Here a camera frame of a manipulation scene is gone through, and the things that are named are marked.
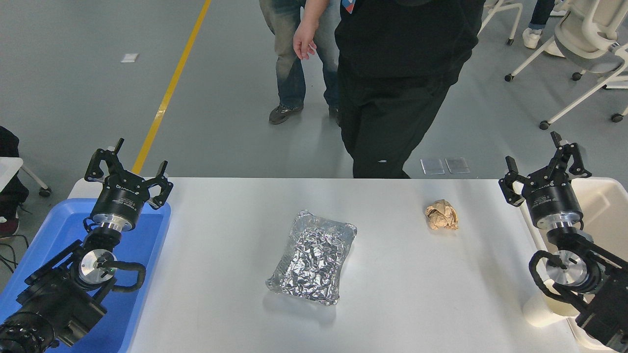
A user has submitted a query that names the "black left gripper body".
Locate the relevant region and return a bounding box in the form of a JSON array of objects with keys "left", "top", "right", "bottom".
[{"left": 92, "top": 172, "right": 151, "bottom": 225}]

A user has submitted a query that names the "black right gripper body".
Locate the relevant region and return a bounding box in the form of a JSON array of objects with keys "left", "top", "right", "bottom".
[{"left": 521, "top": 169, "right": 584, "bottom": 222}]

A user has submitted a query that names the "white paper cup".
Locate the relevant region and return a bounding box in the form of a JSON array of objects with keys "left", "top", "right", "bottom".
[{"left": 522, "top": 289, "right": 580, "bottom": 328}]

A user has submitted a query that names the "person's hand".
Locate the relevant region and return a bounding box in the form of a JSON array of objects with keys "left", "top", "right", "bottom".
[{"left": 293, "top": 22, "right": 319, "bottom": 61}]

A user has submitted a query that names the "blue plastic tray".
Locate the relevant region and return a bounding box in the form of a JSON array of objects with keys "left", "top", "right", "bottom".
[{"left": 0, "top": 198, "right": 172, "bottom": 353}]

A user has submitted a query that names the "large pale plastic bin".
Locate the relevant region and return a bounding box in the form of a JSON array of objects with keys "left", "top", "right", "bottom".
[{"left": 510, "top": 176, "right": 628, "bottom": 352}]

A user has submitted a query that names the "clear floor plate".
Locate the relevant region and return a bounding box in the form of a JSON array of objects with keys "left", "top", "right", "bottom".
[
  {"left": 445, "top": 157, "right": 471, "bottom": 175},
  {"left": 420, "top": 158, "right": 445, "bottom": 176}
]

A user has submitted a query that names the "crumpled tan paper ball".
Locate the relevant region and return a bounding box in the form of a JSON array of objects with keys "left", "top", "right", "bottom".
[{"left": 424, "top": 199, "right": 460, "bottom": 231}]

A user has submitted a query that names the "white wheeled side table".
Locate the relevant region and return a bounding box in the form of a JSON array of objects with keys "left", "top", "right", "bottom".
[{"left": 0, "top": 157, "right": 52, "bottom": 198}]

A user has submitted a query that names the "person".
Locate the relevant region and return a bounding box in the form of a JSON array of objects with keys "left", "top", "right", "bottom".
[
  {"left": 0, "top": 126, "right": 29, "bottom": 239},
  {"left": 259, "top": 0, "right": 342, "bottom": 125},
  {"left": 335, "top": 0, "right": 486, "bottom": 179},
  {"left": 522, "top": 0, "right": 567, "bottom": 60}
]

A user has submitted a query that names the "white wheeled office chair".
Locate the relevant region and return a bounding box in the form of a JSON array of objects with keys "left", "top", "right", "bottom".
[
  {"left": 504, "top": 0, "right": 628, "bottom": 130},
  {"left": 478, "top": 0, "right": 523, "bottom": 46}
]

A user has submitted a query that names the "crinkled foil tray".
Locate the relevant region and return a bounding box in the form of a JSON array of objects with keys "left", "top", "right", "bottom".
[{"left": 265, "top": 210, "right": 358, "bottom": 306}]

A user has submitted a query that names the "black floor cable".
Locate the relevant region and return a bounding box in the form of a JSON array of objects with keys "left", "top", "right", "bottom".
[{"left": 0, "top": 234, "right": 30, "bottom": 273}]

